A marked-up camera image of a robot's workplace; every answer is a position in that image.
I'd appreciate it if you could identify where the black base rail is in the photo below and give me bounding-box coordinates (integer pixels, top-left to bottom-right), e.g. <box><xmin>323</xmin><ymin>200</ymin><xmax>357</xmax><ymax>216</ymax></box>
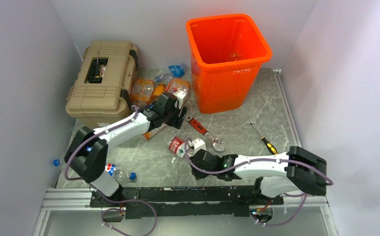
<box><xmin>89</xmin><ymin>185</ymin><xmax>285</xmax><ymax>220</ymax></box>

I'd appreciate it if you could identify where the clear bottle blue label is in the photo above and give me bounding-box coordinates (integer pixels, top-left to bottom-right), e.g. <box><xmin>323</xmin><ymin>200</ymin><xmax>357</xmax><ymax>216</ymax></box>
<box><xmin>154</xmin><ymin>63</ymin><xmax>189</xmax><ymax>84</ymax></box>

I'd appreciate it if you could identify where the large orange label bottle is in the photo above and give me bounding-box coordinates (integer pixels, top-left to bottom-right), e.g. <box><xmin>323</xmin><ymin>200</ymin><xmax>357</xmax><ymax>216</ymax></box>
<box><xmin>130</xmin><ymin>79</ymin><xmax>155</xmax><ymax>108</ymax></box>

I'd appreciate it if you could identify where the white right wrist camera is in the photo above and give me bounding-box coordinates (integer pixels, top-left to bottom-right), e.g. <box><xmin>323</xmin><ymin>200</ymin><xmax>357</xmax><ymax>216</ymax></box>
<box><xmin>187</xmin><ymin>138</ymin><xmax>207</xmax><ymax>157</ymax></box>

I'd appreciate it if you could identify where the crushed orange label bottle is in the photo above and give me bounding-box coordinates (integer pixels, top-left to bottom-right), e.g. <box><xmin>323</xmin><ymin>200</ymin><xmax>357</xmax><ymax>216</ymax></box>
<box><xmin>165</xmin><ymin>78</ymin><xmax>190</xmax><ymax>97</ymax></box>

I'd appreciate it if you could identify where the red label water bottle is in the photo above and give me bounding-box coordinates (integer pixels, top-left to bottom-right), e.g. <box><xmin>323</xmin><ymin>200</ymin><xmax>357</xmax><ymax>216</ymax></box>
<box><xmin>168</xmin><ymin>136</ymin><xmax>190</xmax><ymax>158</ymax></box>

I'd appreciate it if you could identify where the orange plastic bin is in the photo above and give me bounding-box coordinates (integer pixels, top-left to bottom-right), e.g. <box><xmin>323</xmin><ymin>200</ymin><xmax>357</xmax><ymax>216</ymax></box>
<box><xmin>186</xmin><ymin>14</ymin><xmax>272</xmax><ymax>114</ymax></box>

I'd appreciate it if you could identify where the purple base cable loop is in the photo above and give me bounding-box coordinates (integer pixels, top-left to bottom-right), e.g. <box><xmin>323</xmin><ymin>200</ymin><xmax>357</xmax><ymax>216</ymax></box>
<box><xmin>100</xmin><ymin>196</ymin><xmax>160</xmax><ymax>236</ymax></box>

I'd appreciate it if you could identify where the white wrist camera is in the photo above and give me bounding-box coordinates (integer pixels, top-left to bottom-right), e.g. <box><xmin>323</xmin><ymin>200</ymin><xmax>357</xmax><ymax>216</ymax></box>
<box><xmin>173</xmin><ymin>90</ymin><xmax>188</xmax><ymax>108</ymax></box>
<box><xmin>187</xmin><ymin>138</ymin><xmax>207</xmax><ymax>157</ymax></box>

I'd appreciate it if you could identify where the tan plastic toolbox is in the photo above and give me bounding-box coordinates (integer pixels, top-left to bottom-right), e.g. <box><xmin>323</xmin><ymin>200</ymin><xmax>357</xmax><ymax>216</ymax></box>
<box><xmin>65</xmin><ymin>40</ymin><xmax>138</xmax><ymax>129</ymax></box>

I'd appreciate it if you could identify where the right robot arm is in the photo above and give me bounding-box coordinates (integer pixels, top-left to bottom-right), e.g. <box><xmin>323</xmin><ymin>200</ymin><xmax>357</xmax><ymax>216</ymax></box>
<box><xmin>187</xmin><ymin>146</ymin><xmax>334</xmax><ymax>204</ymax></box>

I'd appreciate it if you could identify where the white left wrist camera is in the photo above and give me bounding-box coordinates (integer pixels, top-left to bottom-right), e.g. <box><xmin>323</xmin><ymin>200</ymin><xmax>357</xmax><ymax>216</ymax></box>
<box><xmin>173</xmin><ymin>90</ymin><xmax>188</xmax><ymax>108</ymax></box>

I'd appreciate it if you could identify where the clear bottle orange label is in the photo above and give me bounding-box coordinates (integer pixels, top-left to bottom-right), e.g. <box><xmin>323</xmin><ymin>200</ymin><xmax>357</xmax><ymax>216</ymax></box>
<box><xmin>142</xmin><ymin>124</ymin><xmax>167</xmax><ymax>140</ymax></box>

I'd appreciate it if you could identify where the red adjustable wrench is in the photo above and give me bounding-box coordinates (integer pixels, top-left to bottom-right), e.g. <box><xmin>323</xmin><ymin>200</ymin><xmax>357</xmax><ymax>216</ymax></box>
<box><xmin>186</xmin><ymin>116</ymin><xmax>225</xmax><ymax>152</ymax></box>

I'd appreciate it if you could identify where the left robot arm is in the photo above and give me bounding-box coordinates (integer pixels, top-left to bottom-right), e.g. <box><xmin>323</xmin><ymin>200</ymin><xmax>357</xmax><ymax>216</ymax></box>
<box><xmin>64</xmin><ymin>90</ymin><xmax>187</xmax><ymax>207</ymax></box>

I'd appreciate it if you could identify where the yellow handle screwdriver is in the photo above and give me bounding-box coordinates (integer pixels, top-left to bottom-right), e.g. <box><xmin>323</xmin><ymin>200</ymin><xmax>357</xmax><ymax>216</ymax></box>
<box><xmin>250</xmin><ymin>122</ymin><xmax>278</xmax><ymax>155</ymax></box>

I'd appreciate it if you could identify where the clear bottle blue cap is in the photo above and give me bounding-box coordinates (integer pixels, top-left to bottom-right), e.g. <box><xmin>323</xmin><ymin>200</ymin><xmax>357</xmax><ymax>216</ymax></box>
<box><xmin>52</xmin><ymin>159</ymin><xmax>65</xmax><ymax>167</ymax></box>

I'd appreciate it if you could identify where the small orange juice bottle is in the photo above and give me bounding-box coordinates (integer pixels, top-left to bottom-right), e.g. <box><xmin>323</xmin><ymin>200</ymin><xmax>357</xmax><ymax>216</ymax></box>
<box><xmin>151</xmin><ymin>82</ymin><xmax>166</xmax><ymax>102</ymax></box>

